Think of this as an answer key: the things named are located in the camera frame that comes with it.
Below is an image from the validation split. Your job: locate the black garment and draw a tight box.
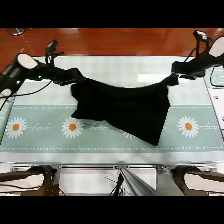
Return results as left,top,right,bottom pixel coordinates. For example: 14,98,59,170
54,67,180,147

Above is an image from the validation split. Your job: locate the black cable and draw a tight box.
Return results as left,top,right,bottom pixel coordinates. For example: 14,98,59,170
104,172,126,197
0,79,54,113
209,64,224,89

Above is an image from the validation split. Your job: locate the silver frame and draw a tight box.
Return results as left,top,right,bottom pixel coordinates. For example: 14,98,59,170
0,76,224,197

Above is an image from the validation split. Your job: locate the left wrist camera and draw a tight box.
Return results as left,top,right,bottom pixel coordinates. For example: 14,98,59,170
44,39,65,65

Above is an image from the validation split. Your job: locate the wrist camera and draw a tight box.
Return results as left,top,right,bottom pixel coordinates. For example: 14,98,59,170
192,29,210,52
44,39,65,65

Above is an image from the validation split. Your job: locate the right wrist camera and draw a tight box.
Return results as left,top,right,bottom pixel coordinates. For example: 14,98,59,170
192,29,210,52

